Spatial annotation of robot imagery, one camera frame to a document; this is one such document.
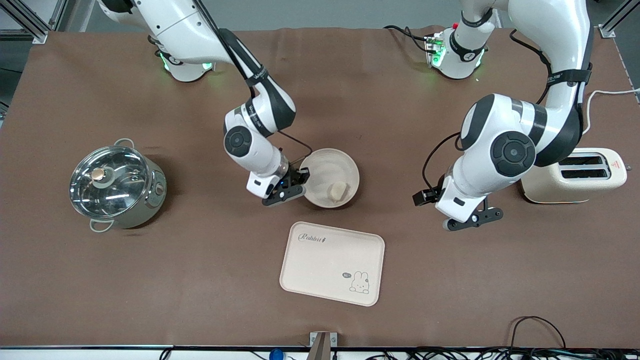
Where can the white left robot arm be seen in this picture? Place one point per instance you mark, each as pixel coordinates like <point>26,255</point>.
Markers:
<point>505,155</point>

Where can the cream round plate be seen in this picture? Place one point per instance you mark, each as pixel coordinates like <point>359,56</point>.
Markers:
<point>330,167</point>

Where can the small pale bun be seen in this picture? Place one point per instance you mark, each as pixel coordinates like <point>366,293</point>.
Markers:
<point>337,191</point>

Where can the glass pot lid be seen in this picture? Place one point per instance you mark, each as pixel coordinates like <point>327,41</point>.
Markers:
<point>107,182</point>

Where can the aluminium frame profile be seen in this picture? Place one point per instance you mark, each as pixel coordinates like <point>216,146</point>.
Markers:
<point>30,22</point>
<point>617,20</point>

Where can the brown table cover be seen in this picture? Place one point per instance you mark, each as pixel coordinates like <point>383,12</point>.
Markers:
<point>370,100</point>

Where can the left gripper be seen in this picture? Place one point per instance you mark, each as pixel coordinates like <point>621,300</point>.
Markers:
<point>425,196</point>

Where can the small blue round cap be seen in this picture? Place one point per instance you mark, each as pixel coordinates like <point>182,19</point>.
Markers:
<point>276,355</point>

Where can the steel electric cooking pot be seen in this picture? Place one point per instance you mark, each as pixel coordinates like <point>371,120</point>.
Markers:
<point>150,192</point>

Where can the cream two-slot toaster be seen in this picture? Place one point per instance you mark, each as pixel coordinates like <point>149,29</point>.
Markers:
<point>595,185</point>

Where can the grey metal camera bracket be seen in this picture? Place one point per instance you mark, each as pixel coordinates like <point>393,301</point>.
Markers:
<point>322,345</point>

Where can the cream rabbit print tray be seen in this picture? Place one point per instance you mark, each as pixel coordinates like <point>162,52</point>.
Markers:
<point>330,265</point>

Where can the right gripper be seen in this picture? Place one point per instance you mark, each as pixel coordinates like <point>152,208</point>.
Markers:
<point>296,176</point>

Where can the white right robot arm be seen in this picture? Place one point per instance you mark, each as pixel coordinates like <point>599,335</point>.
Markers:
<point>250,145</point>

